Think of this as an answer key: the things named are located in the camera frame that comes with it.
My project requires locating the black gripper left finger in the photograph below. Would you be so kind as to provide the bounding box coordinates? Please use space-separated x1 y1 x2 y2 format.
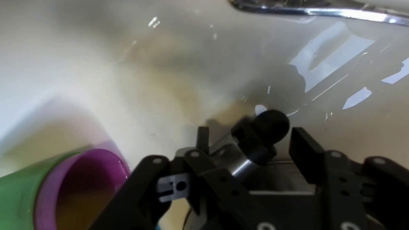
90 127 237 230

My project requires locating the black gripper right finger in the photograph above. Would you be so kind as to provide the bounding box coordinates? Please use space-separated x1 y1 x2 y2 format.
289 128 409 230

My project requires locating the metal kettle cap black knob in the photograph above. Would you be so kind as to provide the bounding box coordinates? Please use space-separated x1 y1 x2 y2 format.
210 110 291 181

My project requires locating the green and purple cup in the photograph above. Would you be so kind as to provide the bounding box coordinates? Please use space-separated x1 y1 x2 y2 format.
0 146 131 230

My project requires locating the metal spoon in sink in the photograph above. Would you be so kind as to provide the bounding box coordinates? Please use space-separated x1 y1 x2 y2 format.
228 0 409 27

